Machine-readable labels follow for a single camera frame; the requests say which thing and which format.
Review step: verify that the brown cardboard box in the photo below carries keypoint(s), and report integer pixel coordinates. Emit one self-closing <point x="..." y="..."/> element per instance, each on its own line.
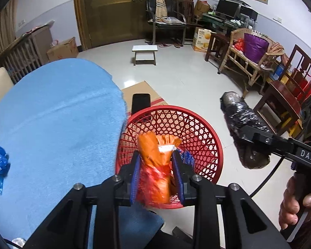
<point x="64" y="49"/>

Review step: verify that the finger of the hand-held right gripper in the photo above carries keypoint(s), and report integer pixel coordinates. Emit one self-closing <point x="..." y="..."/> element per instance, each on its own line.
<point x="261" y="140"/>

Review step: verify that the black metal chair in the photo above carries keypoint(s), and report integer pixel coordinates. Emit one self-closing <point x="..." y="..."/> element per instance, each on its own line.
<point x="168" y="25"/>

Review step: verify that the blue tablecloth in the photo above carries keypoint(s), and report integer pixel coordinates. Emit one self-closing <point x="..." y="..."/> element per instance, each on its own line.
<point x="54" y="122"/>

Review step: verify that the flat cardboard sheet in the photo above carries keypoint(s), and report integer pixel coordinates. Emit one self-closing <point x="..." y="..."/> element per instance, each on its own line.
<point x="145" y="88"/>

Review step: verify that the orange printed carton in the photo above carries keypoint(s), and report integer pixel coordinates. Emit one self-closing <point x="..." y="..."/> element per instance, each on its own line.
<point x="200" y="40"/>

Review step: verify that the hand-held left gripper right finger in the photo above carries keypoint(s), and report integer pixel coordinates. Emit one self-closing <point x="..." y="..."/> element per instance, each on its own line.
<point x="177" y="176"/>

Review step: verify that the red wooden chair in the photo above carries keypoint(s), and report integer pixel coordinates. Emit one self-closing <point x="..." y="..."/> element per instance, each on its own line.
<point x="282" y="96"/>

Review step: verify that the wicker chair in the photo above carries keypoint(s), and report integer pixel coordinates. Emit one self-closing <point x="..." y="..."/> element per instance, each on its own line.
<point x="238" y="54"/>

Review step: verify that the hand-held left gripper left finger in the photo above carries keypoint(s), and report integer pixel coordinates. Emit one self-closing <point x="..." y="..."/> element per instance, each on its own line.
<point x="135" y="179"/>

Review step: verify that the cluttered dark desk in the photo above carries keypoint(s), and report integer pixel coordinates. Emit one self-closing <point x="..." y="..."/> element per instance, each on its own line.
<point x="217" y="23"/>

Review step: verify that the black phone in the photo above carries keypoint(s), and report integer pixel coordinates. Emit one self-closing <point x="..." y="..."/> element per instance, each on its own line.
<point x="141" y="103"/>

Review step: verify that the purple bag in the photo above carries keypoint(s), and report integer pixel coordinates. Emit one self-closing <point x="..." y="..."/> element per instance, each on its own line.
<point x="255" y="48"/>

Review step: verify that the black plastic bag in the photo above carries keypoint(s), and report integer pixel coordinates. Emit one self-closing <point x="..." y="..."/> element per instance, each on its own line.
<point x="238" y="116"/>

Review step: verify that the red plastic basket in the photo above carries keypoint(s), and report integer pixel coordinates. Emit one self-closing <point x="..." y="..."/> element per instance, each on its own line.
<point x="197" y="134"/>

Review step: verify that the person's right hand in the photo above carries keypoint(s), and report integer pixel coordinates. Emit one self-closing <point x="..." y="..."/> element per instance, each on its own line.
<point x="287" y="207"/>

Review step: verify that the black computer monitor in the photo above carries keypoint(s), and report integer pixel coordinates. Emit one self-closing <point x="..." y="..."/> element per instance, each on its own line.
<point x="226" y="7"/>

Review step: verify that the dark wooden side table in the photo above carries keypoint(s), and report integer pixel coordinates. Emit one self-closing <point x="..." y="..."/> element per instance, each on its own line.
<point x="220" y="37"/>

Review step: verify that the beige striped scarf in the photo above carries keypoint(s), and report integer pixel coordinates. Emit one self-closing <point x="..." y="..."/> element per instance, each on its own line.
<point x="161" y="7"/>

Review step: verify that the orange plastic bag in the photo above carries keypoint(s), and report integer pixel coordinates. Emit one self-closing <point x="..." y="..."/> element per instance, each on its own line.
<point x="153" y="155"/>

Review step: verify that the clear plastic bag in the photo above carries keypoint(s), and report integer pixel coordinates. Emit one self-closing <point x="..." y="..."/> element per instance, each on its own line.
<point x="169" y="19"/>

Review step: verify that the wooden crib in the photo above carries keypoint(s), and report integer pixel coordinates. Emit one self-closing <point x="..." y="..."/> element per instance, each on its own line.
<point x="23" y="57"/>

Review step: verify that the white small stool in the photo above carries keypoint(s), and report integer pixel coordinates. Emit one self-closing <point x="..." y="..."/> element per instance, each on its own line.
<point x="144" y="48"/>

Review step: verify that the dark wooden chair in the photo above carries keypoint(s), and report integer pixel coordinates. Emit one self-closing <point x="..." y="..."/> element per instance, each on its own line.
<point x="186" y="7"/>

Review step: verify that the beige striped curtain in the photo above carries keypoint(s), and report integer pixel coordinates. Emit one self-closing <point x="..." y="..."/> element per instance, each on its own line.
<point x="0" y="36"/>

